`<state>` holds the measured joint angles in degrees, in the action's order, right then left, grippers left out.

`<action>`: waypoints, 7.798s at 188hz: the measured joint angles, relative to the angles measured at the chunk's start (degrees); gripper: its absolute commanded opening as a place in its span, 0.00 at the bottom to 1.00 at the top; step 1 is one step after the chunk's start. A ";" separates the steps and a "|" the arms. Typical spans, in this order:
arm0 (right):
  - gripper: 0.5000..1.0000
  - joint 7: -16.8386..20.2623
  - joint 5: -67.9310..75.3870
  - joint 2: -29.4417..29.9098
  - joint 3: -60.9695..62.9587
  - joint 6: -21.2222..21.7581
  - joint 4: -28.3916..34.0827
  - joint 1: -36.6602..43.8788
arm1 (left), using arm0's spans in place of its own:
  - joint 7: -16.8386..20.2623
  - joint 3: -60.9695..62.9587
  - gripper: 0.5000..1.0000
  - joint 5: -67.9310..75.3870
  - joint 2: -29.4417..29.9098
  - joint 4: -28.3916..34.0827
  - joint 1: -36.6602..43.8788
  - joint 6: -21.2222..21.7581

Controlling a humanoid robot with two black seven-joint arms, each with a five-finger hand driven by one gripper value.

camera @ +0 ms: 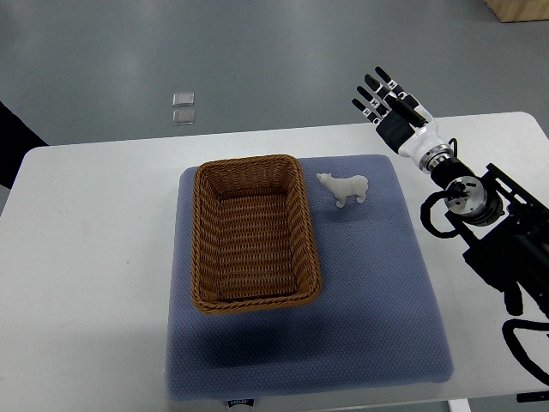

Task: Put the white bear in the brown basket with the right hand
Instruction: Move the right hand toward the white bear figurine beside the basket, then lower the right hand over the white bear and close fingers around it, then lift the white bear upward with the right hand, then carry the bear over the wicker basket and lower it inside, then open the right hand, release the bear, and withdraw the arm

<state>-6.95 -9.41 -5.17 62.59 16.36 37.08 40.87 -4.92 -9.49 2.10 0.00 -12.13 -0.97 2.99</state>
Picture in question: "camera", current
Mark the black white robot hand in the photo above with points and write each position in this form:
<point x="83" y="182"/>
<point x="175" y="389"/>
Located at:
<point x="403" y="123"/>

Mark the white bear figurine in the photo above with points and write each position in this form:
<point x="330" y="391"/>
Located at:
<point x="343" y="188"/>

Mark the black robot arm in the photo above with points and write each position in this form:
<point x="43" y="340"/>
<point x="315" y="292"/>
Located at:
<point x="504" y="227"/>

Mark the brown wicker basket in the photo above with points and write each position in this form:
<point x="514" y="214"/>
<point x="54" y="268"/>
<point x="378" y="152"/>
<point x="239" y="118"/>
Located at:
<point x="253" y="244"/>

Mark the wooden box corner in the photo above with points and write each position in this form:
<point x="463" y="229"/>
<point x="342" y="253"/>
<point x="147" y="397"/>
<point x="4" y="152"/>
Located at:
<point x="519" y="10"/>

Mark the blue fabric mat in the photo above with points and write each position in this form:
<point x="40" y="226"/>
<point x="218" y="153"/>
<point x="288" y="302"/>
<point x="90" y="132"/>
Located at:
<point x="375" y="323"/>

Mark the upper floor metal plate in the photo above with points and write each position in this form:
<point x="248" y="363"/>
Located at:
<point x="183" y="99"/>

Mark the floor metal plate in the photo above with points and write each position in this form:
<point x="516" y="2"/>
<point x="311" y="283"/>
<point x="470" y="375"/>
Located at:
<point x="183" y="99"/>
<point x="183" y="116"/>

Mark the lower floor metal plate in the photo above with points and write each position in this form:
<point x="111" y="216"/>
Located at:
<point x="183" y="116"/>

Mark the white table leg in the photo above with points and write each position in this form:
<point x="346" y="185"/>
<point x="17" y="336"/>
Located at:
<point x="459" y="405"/>

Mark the black device bottom right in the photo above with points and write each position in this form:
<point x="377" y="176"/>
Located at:
<point x="532" y="397"/>

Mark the black object left edge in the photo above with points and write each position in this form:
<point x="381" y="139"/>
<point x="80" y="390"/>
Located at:
<point x="16" y="140"/>

